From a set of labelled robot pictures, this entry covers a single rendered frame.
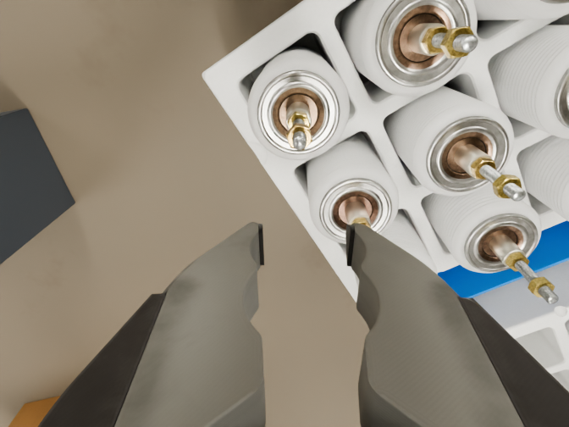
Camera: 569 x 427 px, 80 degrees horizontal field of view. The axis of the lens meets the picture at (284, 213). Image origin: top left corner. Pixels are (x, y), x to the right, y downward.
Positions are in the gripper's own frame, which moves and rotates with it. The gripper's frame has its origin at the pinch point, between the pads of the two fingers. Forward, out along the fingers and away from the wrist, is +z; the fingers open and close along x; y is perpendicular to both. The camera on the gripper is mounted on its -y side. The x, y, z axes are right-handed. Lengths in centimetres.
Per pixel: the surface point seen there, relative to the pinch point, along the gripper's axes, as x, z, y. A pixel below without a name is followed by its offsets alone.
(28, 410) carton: -73, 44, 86
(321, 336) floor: 6, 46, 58
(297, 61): -0.2, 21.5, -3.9
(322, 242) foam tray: 3.6, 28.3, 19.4
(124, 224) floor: -33, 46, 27
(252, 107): -4.2, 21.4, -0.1
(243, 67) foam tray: -5.8, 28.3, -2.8
